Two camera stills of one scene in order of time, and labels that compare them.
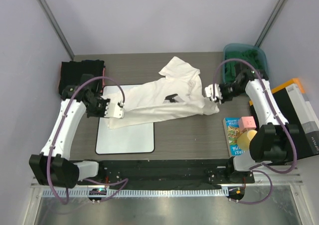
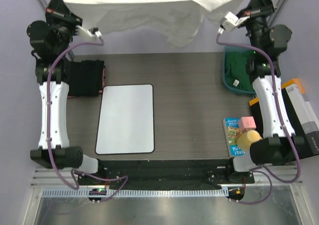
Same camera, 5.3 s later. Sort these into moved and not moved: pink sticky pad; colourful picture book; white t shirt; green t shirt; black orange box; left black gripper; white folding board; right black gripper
Moved: right black gripper; white t shirt; left black gripper
Not moved: black orange box; white folding board; pink sticky pad; colourful picture book; green t shirt
